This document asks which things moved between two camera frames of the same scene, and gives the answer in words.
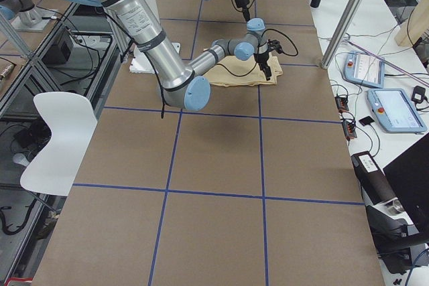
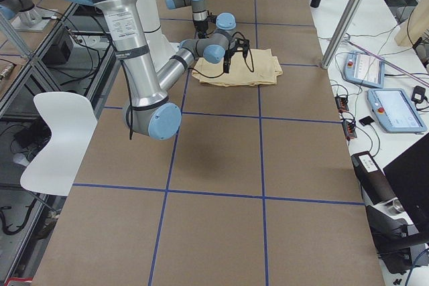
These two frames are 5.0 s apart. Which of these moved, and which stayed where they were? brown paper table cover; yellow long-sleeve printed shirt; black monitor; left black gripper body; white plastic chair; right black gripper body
Moved: left black gripper body; right black gripper body
Stayed: yellow long-sleeve printed shirt; white plastic chair; brown paper table cover; black monitor
